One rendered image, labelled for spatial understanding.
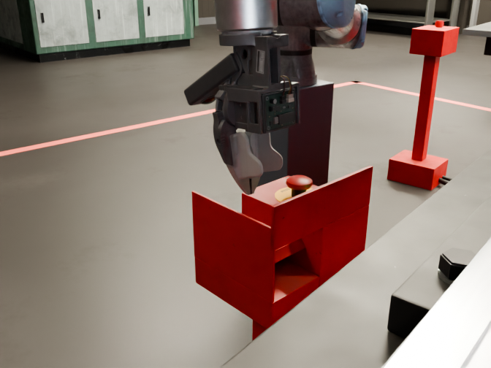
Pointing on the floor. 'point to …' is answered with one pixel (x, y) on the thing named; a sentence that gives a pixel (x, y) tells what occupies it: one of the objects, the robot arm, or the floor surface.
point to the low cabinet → (93, 27)
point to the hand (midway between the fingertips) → (245, 183)
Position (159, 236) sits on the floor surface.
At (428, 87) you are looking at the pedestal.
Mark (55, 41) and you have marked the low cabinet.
